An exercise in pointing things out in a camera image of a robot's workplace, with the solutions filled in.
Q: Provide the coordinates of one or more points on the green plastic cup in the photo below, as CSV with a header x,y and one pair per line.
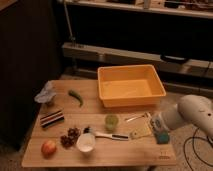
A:
x,y
111,122

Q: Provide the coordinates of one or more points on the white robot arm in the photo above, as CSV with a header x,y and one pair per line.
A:
x,y
190,109

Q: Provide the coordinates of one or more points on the red apple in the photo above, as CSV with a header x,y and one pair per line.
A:
x,y
48,148

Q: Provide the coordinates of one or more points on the green sponge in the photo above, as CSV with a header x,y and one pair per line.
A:
x,y
162,138

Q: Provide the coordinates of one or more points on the bunch of dark grapes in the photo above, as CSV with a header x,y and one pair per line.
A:
x,y
70,138

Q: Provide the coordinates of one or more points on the metal fork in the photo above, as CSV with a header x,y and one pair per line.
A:
x,y
136,117

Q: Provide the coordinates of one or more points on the orange plastic bin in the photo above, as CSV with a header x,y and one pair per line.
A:
x,y
129,85

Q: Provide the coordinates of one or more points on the crumpled grey cloth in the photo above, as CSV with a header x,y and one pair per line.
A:
x,y
46,95

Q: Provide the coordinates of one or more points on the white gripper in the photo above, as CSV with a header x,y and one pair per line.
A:
x,y
141,128

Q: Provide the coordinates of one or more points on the metal shelf rack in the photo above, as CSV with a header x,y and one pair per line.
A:
x,y
134,29

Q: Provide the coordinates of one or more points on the green chili pepper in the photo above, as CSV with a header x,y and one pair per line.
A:
x,y
77,96

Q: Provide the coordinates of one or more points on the white bowl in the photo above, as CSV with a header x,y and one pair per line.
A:
x,y
85,143

